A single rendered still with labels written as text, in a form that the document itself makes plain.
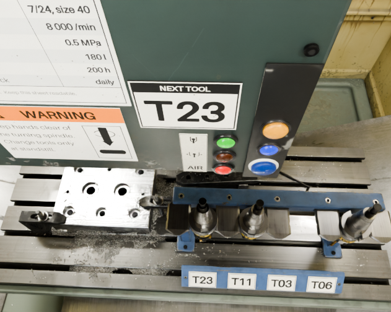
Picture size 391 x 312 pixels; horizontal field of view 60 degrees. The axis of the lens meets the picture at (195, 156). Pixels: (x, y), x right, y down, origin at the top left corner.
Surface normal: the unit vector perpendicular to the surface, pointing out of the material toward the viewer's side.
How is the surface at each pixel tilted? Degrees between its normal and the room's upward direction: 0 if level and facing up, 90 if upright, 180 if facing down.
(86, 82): 90
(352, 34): 90
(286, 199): 0
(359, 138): 24
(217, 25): 90
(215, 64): 90
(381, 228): 0
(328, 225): 0
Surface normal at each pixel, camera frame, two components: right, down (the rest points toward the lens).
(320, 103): -0.03, -0.49
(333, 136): -0.44, -0.43
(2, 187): 0.38, -0.44
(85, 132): -0.04, 0.87
